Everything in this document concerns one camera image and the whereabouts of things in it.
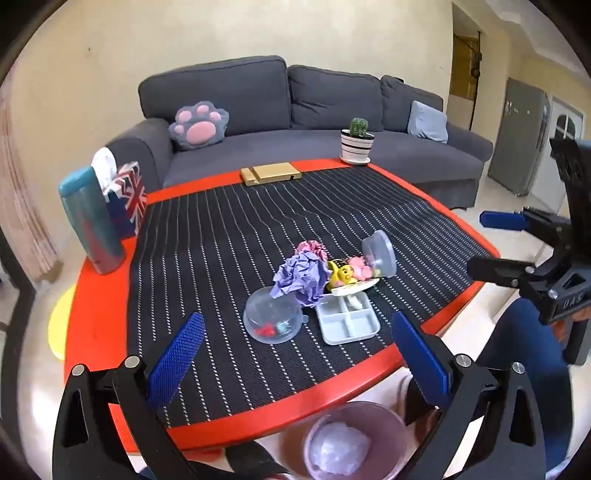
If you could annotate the teal bottle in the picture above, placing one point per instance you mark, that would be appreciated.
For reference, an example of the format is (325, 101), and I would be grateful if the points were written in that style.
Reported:
(90, 221)

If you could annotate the cactus in striped pot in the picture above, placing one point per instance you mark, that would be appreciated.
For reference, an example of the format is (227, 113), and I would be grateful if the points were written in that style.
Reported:
(356, 145)

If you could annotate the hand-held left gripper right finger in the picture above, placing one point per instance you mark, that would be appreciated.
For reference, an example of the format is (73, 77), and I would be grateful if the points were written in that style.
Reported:
(418, 355)

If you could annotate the white arched door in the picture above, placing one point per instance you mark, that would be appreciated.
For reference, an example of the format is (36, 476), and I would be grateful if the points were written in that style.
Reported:
(565, 122)

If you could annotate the black striped table mat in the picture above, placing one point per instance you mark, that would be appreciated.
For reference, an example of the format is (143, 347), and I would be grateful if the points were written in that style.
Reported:
(221, 230)

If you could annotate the wooden phone stand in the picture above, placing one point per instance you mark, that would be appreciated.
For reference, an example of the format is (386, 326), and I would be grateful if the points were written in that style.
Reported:
(272, 173)

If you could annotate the white compartment tray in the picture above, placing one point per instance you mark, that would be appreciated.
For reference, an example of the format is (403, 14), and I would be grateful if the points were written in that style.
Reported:
(344, 325)

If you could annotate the pink paper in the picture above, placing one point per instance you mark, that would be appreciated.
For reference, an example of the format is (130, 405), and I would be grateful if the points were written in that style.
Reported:
(311, 249)

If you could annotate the wooden door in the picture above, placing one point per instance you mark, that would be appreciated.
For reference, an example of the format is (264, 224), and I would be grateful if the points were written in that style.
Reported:
(464, 69)

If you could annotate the paw-shaped grey pink cushion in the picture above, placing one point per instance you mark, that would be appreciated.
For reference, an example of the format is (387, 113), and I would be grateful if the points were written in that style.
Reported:
(199, 125)

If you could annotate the purple paper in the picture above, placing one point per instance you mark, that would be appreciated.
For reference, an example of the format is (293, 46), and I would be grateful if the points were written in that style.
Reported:
(300, 277)

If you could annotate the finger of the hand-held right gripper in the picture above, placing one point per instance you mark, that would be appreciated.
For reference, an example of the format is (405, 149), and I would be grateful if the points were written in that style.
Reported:
(494, 270)
(503, 219)

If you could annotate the red table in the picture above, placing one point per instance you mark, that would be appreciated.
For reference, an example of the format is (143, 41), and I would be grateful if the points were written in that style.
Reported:
(99, 314)

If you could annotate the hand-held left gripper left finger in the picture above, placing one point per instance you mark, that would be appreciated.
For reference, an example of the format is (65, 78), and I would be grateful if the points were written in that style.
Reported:
(178, 355)

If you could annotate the person's right leg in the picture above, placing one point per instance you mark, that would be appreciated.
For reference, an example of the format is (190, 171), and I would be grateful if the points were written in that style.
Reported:
(521, 350)

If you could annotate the beige curtain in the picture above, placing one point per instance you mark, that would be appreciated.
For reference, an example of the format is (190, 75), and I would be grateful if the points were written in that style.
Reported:
(23, 207)

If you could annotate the white plastic bin bag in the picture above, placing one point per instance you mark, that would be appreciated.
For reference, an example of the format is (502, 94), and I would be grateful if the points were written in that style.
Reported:
(341, 447)

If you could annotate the union jack pouch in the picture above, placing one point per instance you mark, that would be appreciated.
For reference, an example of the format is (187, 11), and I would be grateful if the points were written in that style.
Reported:
(127, 198)

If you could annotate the yellow stool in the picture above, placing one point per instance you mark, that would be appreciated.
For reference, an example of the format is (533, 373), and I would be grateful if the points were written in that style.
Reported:
(57, 327)

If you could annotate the dark grey sofa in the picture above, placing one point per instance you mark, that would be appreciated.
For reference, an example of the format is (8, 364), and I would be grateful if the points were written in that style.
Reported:
(277, 143)

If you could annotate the pink trash bin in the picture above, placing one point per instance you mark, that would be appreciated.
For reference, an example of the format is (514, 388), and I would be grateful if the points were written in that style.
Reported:
(295, 443)

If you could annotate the grey refrigerator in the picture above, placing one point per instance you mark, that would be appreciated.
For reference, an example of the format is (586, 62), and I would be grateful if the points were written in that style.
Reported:
(519, 138)

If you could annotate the light blue cushion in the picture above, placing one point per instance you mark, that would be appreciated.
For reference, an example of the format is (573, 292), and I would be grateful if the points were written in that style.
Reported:
(428, 121)

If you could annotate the clear round plastic container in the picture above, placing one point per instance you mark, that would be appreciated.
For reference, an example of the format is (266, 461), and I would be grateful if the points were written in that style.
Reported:
(272, 314)
(381, 251)

